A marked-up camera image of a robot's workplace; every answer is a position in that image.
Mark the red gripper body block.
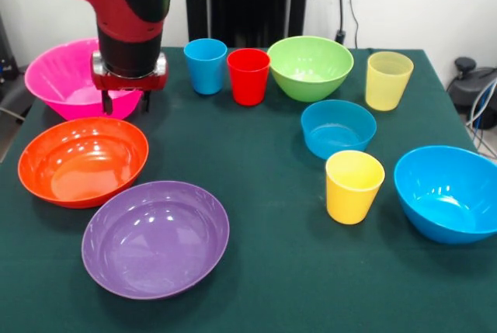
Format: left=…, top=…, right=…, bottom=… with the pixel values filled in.
left=92, top=61, right=169, bottom=93

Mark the pink plastic bowl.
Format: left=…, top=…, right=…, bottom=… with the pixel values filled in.
left=23, top=37, right=144, bottom=121

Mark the orange plastic bowl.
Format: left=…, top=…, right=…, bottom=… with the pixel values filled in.
left=17, top=116, right=150, bottom=210

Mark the blue plastic cup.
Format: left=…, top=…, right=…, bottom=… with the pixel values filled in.
left=182, top=37, right=228, bottom=96

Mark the red plastic cup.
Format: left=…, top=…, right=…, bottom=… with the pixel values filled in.
left=226, top=47, right=272, bottom=107

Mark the black floor device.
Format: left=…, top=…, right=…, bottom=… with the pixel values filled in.
left=0, top=12, right=30, bottom=116
left=446, top=57, right=497, bottom=130

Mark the dark green table cloth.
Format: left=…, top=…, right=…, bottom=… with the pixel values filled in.
left=0, top=46, right=497, bottom=333

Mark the purple plastic bowl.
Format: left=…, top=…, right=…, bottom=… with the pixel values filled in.
left=81, top=180, right=231, bottom=301

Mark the green plastic bowl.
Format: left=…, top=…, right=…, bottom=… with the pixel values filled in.
left=266, top=35, right=355, bottom=103

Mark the small dark blue bowl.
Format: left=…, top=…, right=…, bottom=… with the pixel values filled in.
left=300, top=99, right=378, bottom=161

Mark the yellow plastic cup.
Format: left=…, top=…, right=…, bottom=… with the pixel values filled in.
left=325, top=149, right=386, bottom=226

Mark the translucent yellow-green plastic cup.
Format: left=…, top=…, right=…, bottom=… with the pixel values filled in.
left=364, top=50, right=415, bottom=112

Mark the large light blue bowl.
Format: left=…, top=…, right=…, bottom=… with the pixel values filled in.
left=393, top=144, right=497, bottom=245

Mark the bundle of blue white cables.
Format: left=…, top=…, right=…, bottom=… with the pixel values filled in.
left=464, top=76, right=497, bottom=158

